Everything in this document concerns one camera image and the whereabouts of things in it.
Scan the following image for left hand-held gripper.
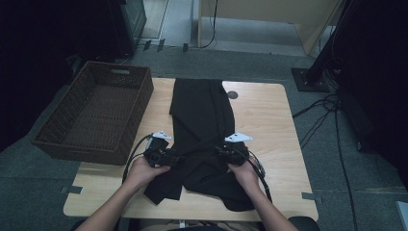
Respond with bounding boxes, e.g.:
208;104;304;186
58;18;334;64
143;130;187;168

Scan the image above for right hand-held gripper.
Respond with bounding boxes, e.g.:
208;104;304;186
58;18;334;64
215;132;254;167

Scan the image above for black pants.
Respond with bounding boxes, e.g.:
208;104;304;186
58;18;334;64
143;77;258;213

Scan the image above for brown wicker basket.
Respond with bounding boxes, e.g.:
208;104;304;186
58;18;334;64
32;61;154;167

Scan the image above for person's right hand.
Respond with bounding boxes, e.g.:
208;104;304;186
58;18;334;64
227;158;262;193

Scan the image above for person's left hand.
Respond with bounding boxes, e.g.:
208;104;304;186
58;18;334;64
123;156;171;191

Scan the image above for person's lap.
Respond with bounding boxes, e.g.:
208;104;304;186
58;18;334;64
128;219;261;231

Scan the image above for black chair armrest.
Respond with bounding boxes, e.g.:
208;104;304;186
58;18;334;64
288;216;321;231

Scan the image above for black metal stand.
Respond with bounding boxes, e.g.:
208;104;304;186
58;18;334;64
291;0;357;93

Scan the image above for dark cabinet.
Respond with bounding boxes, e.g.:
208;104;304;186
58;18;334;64
109;0;148;59

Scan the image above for dark curtain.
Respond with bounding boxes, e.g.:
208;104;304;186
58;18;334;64
0;0;123;152
336;0;408;191

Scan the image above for pale box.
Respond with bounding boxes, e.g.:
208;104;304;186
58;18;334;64
395;200;408;231

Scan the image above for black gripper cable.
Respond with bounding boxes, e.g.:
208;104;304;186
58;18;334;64
242;147;273;204
122;134;154;185

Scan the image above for black floor cable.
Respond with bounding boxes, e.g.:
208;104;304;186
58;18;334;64
333;102;360;231
118;52;134;65
299;105;338;150
292;92;341;119

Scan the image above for black hanging cable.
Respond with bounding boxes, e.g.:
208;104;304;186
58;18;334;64
199;0;219;49

